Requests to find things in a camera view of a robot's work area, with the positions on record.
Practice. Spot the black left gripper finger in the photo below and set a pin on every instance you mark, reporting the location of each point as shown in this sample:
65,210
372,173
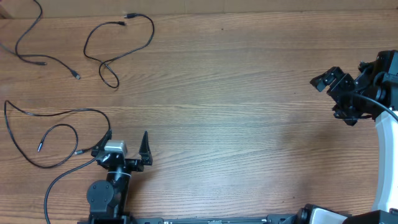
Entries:
99,147
144,150

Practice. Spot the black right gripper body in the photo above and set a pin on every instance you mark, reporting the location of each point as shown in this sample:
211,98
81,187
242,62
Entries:
351,107

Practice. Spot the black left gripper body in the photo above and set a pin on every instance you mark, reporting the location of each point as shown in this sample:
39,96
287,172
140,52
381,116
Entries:
132,164

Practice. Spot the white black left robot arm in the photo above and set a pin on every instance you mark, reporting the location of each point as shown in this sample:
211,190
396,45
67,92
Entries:
107,198

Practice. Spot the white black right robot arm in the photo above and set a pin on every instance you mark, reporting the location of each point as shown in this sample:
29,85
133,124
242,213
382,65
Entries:
371,95

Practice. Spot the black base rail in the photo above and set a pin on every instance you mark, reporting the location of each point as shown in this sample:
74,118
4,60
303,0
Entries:
270,219

